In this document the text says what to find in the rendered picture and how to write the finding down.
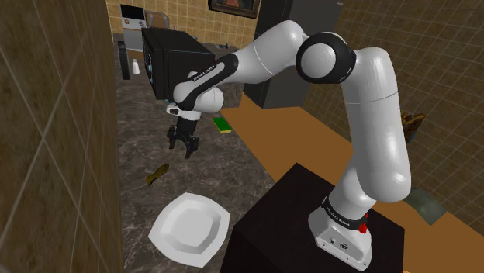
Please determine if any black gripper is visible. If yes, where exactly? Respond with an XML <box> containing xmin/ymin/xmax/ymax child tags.
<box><xmin>167</xmin><ymin>117</ymin><xmax>201</xmax><ymax>159</ymax></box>

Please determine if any brown plant in pot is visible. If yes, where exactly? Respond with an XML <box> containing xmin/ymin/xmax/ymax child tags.
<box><xmin>399</xmin><ymin>110</ymin><xmax>427</xmax><ymax>144</ymax></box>

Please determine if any olive curved peel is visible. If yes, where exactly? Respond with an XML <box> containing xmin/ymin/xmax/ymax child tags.
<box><xmin>145</xmin><ymin>163</ymin><xmax>171</xmax><ymax>187</ymax></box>

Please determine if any dark framed wall picture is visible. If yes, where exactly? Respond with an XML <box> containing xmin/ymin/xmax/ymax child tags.
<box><xmin>207</xmin><ymin>0</ymin><xmax>262</xmax><ymax>20</ymax></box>

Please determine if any tall black slim box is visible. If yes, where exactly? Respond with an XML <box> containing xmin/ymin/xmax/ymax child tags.
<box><xmin>116</xmin><ymin>40</ymin><xmax>131</xmax><ymax>81</ymax></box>

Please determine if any black robot stand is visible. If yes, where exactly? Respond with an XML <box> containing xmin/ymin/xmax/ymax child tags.
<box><xmin>220</xmin><ymin>162</ymin><xmax>406</xmax><ymax>273</ymax></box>

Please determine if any green and yellow sponge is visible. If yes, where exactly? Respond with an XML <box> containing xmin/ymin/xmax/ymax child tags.
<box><xmin>211</xmin><ymin>116</ymin><xmax>233</xmax><ymax>135</ymax></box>

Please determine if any white square plate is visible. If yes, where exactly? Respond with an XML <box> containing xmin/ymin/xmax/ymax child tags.
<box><xmin>147</xmin><ymin>192</ymin><xmax>231</xmax><ymax>268</ymax></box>

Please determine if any grey green floor cloth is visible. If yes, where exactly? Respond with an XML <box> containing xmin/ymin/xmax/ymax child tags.
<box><xmin>403</xmin><ymin>186</ymin><xmax>448</xmax><ymax>227</ymax></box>

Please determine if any white and black appliance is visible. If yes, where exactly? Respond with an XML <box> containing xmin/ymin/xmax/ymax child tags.
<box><xmin>119</xmin><ymin>4</ymin><xmax>147</xmax><ymax>52</ymax></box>

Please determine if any black microwave oven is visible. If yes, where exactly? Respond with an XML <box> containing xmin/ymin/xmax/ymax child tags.
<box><xmin>141</xmin><ymin>26</ymin><xmax>216</xmax><ymax>102</ymax></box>

